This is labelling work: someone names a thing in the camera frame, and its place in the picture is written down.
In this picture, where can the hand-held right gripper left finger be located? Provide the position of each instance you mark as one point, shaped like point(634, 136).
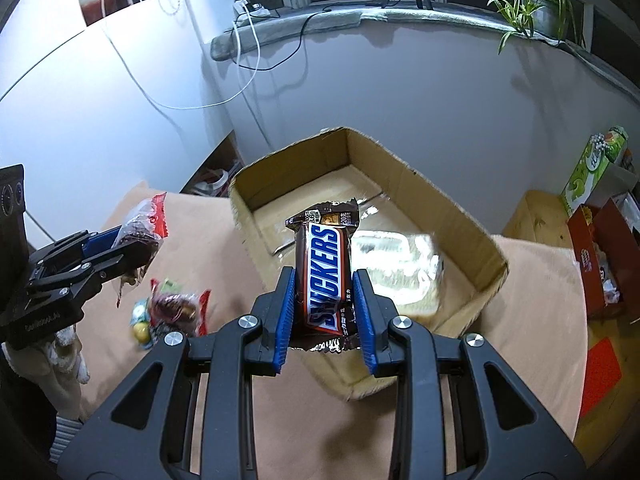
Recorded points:
point(282, 320)

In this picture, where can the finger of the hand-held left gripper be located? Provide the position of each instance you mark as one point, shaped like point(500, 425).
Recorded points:
point(102, 240)
point(107, 265)

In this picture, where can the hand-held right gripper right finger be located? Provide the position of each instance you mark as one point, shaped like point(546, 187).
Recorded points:
point(367, 330)

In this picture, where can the clear red-edged snack packet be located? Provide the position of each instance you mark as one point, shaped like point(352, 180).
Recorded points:
point(175, 307)
point(145, 220)

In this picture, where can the brown chocolate bar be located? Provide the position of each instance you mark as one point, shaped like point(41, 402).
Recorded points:
point(322, 270)

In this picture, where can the green candy packet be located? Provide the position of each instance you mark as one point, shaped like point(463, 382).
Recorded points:
point(170, 286)

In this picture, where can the cardboard box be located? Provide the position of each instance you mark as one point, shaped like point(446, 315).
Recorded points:
point(400, 170)

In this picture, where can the person's left hand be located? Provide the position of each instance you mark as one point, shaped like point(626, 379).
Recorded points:
point(65, 355)

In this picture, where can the teal wrapped candy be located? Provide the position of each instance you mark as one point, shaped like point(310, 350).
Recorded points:
point(141, 312)

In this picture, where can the clear plastic snack pack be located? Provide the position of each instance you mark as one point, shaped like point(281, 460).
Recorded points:
point(400, 265)

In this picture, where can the white plastic bag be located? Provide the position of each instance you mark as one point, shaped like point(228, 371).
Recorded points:
point(215, 182)

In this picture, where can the red box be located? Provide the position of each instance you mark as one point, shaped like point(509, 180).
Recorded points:
point(582, 250)

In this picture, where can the red paper sheet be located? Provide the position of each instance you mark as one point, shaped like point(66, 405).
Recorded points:
point(602, 380)

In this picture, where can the green carton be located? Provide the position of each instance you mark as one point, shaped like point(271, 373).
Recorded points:
point(587, 175)

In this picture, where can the white power strip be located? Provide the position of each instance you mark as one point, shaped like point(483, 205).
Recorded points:
point(252, 9)

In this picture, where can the grey carton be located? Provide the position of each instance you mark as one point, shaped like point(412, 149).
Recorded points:
point(617, 180)

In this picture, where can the grey plant pot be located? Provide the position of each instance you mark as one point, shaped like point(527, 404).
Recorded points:
point(547, 17)

